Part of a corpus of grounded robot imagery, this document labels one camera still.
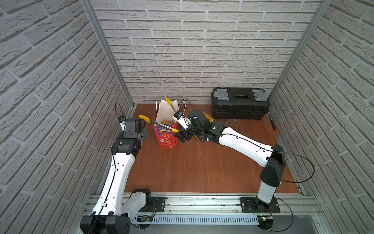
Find yellow metal tongs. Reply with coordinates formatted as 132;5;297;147
138;97;179;133

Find red white paper bag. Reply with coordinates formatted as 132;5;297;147
153;99;178;149

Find striped yellow bread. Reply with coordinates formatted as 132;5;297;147
204;112;214;122

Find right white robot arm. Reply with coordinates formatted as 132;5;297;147
173;110;286;212

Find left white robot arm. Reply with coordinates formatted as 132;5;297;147
79;119;152;234

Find black plastic toolbox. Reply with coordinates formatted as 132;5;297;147
211;87;270;120

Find orange black utility knife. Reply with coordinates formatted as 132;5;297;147
268;114;279;135

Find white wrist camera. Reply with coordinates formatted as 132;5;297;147
173;111;190;130

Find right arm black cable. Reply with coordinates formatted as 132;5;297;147
224;133;316;184

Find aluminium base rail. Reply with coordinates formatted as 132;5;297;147
85;192;326;226

